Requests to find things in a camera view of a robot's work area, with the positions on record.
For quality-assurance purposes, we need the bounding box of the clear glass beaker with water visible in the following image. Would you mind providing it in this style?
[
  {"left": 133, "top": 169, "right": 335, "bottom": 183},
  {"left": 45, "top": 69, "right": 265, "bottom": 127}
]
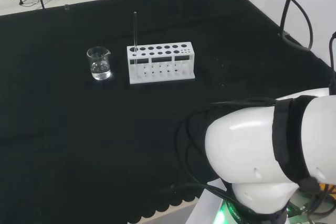
[{"left": 86, "top": 46, "right": 112, "bottom": 81}]

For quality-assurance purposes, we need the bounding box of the thick black camera cable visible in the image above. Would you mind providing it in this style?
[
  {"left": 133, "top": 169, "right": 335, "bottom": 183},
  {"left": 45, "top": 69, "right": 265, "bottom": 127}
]
[{"left": 245, "top": 0, "right": 314, "bottom": 51}]

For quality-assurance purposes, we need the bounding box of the clear glass rod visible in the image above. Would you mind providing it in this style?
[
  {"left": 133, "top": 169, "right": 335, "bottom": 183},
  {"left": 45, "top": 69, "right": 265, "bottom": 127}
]
[{"left": 133, "top": 11, "right": 138, "bottom": 66}]

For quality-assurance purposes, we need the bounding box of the black bench cloth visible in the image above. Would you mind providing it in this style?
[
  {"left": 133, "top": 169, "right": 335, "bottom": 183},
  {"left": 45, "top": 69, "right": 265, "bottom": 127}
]
[{"left": 0, "top": 0, "right": 336, "bottom": 224}]

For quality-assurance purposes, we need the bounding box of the white test tube rack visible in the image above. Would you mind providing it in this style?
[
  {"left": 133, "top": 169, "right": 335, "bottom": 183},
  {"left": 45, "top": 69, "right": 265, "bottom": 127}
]
[{"left": 127, "top": 41, "right": 196, "bottom": 85}]

